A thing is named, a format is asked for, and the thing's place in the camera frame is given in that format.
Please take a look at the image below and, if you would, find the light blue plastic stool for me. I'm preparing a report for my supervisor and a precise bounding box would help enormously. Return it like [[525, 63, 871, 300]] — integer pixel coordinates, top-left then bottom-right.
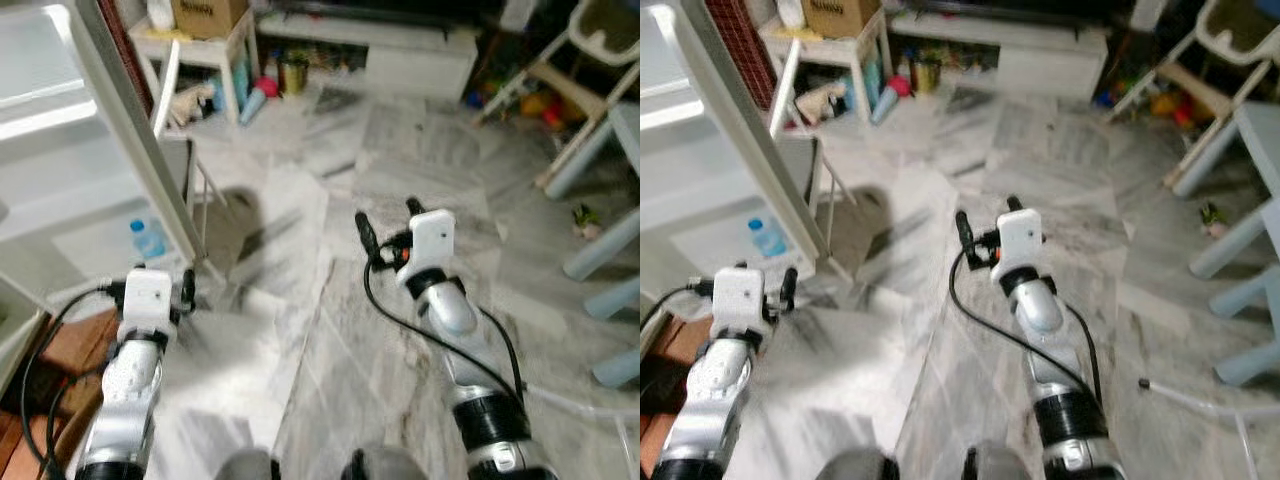
[[585, 276, 641, 391], [1210, 270, 1280, 387]]

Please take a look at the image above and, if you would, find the beige toy animal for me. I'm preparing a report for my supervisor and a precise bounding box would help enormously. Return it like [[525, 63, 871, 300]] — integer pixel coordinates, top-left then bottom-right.
[[170, 82, 217, 127], [797, 80, 850, 127]]

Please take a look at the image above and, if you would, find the white metal folding frame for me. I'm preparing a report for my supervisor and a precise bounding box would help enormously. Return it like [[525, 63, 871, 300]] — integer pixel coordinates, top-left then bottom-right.
[[520, 384, 641, 472], [1139, 377, 1280, 472]]

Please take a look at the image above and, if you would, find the grey robot right leg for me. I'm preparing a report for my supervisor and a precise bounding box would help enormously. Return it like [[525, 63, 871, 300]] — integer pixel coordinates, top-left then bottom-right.
[[340, 445, 432, 480], [964, 440, 1042, 480]]

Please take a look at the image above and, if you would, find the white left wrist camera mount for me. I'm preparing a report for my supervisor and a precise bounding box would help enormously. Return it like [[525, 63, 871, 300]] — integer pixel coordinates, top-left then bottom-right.
[[120, 268, 177, 327], [712, 265, 770, 337]]

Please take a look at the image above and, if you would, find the white wooden high chair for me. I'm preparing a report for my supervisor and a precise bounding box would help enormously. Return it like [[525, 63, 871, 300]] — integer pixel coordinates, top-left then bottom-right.
[[1105, 0, 1280, 192], [478, 0, 641, 192]]

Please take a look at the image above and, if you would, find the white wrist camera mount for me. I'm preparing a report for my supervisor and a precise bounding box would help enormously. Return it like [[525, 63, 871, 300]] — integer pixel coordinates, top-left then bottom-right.
[[992, 208, 1047, 292], [398, 210, 459, 292], [712, 265, 770, 337], [120, 268, 177, 327]]

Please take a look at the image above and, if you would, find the light blue plastic table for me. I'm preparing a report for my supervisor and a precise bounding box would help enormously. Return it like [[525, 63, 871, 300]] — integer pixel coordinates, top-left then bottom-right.
[[545, 100, 641, 282], [1170, 100, 1280, 282]]

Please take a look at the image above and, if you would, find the white television cabinet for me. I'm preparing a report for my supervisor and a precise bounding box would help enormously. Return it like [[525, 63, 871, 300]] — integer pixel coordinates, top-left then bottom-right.
[[888, 12, 1112, 102], [255, 12, 482, 102]]

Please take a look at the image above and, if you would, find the white side table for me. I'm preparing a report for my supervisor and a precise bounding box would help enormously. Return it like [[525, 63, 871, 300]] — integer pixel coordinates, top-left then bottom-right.
[[760, 12, 895, 132], [130, 14, 264, 137]]

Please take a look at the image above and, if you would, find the grey fridge cabinet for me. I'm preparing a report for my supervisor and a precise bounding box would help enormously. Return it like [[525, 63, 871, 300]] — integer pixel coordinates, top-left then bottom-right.
[[640, 0, 831, 333], [0, 0, 201, 397]]

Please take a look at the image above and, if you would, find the blue bottle pink cap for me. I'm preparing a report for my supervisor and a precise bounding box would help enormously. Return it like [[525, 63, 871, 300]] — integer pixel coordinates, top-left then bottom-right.
[[240, 75, 282, 127], [870, 73, 914, 127]]

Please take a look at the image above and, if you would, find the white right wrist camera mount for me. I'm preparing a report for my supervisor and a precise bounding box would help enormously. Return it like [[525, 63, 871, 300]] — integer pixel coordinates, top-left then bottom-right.
[[992, 208, 1047, 292], [398, 210, 459, 292]]

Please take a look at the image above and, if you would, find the grey white folding chair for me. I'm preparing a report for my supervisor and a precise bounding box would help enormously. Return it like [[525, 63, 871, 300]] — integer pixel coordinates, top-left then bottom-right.
[[160, 135, 230, 264], [795, 135, 857, 282]]

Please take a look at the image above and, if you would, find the brown cardboard box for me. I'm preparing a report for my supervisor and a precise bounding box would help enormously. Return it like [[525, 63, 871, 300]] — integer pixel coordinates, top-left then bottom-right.
[[800, 0, 882, 39], [170, 0, 252, 39]]

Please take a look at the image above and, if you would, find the blue cap water bottle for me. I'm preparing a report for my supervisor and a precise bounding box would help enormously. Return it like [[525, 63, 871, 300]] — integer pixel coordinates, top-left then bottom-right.
[[747, 217, 789, 260], [128, 218, 168, 261]]

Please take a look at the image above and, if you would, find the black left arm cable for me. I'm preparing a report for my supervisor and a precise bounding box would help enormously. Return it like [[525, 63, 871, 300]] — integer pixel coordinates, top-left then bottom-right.
[[20, 283, 127, 480], [640, 282, 717, 336]]

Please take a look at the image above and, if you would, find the gold metal can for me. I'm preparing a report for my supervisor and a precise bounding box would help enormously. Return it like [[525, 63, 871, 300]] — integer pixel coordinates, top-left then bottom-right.
[[910, 55, 944, 97], [278, 55, 310, 98]]

